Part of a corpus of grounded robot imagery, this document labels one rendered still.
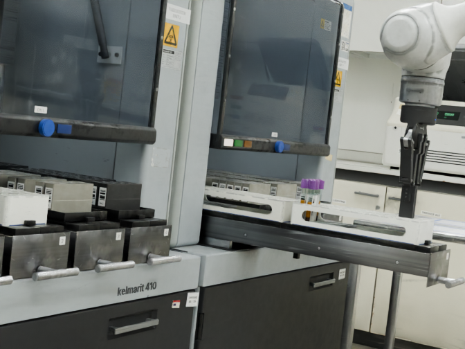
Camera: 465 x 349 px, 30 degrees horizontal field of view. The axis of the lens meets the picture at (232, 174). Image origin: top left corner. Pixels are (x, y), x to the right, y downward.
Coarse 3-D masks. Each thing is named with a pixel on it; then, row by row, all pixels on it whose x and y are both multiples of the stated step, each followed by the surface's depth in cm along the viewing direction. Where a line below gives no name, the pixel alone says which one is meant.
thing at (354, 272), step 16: (368, 224) 215; (384, 224) 213; (448, 224) 233; (464, 224) 239; (448, 240) 206; (464, 240) 205; (352, 272) 217; (352, 288) 217; (400, 288) 256; (352, 304) 217; (352, 320) 217; (352, 336) 219
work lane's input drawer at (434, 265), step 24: (216, 216) 202; (240, 216) 199; (240, 240) 197; (264, 240) 194; (288, 240) 191; (312, 240) 188; (336, 240) 185; (360, 240) 184; (384, 240) 181; (360, 264) 183; (384, 264) 180; (408, 264) 177; (432, 264) 177
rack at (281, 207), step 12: (204, 192) 205; (216, 192) 203; (228, 192) 203; (240, 192) 206; (204, 204) 205; (216, 204) 208; (228, 204) 211; (276, 204) 195; (288, 204) 196; (252, 216) 198; (264, 216) 196; (276, 216) 195; (288, 216) 196
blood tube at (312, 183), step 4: (312, 180) 192; (312, 184) 190; (312, 188) 191; (312, 192) 191; (308, 196) 191; (312, 196) 191; (308, 200) 191; (312, 200) 191; (312, 204) 191; (308, 212) 191; (308, 216) 191; (308, 220) 192
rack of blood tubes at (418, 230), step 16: (304, 208) 191; (320, 208) 189; (336, 208) 188; (352, 208) 194; (304, 224) 191; (320, 224) 189; (336, 224) 191; (352, 224) 196; (400, 224) 180; (416, 224) 178; (432, 224) 185; (400, 240) 180; (416, 240) 178
